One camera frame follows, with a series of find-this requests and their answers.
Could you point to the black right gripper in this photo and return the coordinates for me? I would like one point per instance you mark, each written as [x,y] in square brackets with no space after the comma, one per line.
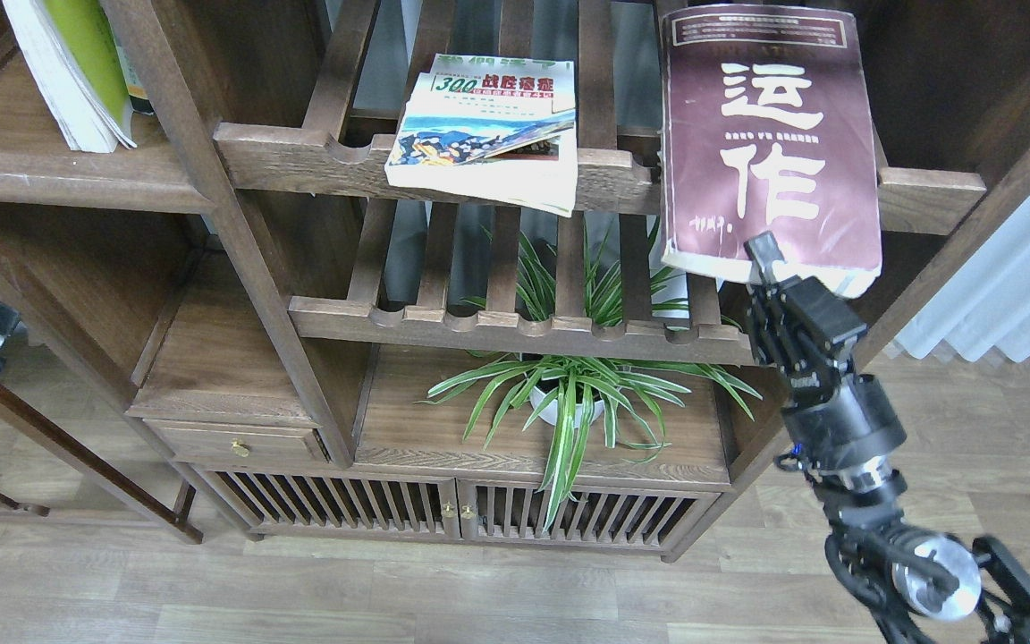
[839,421]

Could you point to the maroon book white characters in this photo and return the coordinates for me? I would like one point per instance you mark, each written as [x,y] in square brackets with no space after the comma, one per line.
[767,128]

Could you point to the white blue 300 book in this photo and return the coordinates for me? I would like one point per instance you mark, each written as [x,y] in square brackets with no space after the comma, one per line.
[493,128]

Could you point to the yellow green book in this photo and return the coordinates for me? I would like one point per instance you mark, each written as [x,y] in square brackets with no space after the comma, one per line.
[69,49]

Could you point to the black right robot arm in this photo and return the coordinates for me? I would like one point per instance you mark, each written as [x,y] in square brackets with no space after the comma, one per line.
[897,570]

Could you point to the upright book on shelf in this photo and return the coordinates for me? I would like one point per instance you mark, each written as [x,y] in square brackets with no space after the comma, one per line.
[135,88]

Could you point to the wooden furniture at left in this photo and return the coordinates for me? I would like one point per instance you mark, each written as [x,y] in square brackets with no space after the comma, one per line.
[144,509]

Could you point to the dark wooden bookshelf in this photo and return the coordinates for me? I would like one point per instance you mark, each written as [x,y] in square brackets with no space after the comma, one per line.
[246,272]

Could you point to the green spider plant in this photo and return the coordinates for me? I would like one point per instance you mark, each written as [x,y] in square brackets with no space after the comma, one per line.
[573,392]

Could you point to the white curtain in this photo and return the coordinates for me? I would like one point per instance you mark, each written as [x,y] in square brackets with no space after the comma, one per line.
[985,307]

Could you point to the white plant pot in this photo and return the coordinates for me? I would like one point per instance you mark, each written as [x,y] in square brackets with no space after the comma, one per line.
[545,400]

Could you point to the brass drawer knob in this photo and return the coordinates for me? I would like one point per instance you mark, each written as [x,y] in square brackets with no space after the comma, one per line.
[240,449]

